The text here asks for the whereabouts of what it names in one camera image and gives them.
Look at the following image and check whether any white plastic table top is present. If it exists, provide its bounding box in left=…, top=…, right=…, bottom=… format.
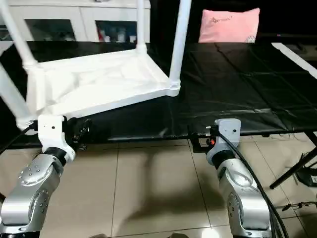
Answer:
left=22, top=47, right=182, bottom=120

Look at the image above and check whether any black work mat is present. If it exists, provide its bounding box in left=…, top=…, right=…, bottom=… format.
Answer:
left=0, top=41, right=317, bottom=149

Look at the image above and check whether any black tripod stand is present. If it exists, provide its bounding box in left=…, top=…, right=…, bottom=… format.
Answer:
left=269, top=146, right=317, bottom=190

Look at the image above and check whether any white cabinet with glass doors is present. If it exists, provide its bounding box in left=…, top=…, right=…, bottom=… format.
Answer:
left=0, top=0, right=152, bottom=43

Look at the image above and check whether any black power adapter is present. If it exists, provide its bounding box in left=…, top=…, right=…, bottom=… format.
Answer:
left=297, top=168, right=317, bottom=187

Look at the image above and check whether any pink pillow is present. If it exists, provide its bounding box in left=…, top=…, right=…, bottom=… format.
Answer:
left=198, top=7, right=261, bottom=44

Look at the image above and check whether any black furniture with yellow label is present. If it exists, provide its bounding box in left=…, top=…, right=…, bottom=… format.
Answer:
left=150, top=0, right=317, bottom=44

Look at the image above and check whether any dark low tv bench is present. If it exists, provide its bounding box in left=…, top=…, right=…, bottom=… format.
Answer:
left=259, top=32, right=317, bottom=46

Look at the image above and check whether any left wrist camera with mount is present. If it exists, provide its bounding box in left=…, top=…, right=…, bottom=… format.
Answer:
left=36, top=114, right=76, bottom=163

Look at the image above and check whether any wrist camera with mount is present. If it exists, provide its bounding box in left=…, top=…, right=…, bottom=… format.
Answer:
left=36, top=114, right=76, bottom=163
left=206, top=118, right=242, bottom=166

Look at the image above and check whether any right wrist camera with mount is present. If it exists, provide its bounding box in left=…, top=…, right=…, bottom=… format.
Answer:
left=206, top=118, right=242, bottom=166

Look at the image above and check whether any grey metal frame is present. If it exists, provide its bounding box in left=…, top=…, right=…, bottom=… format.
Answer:
left=280, top=200, right=317, bottom=213

